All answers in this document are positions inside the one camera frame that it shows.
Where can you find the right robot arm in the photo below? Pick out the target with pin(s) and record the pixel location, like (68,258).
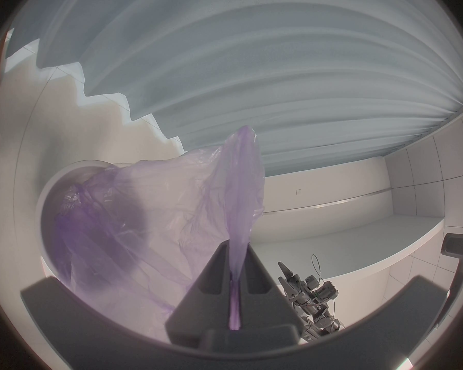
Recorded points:
(324,314)

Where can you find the purple plastic bag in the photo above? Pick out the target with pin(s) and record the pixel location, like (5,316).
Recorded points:
(158,206)

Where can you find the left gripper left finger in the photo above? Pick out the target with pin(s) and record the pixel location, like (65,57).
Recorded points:
(193,314)

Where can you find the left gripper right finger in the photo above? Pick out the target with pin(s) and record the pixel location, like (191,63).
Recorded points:
(272,310)

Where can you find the pale blue curtain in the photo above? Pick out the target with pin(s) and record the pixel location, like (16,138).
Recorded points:
(254,52)

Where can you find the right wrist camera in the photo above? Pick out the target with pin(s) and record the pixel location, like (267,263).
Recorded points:
(311,282)

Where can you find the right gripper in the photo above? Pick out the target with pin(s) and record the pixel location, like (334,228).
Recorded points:
(299,293)

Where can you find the white trash bin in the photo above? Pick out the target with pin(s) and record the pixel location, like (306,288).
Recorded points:
(48,222)

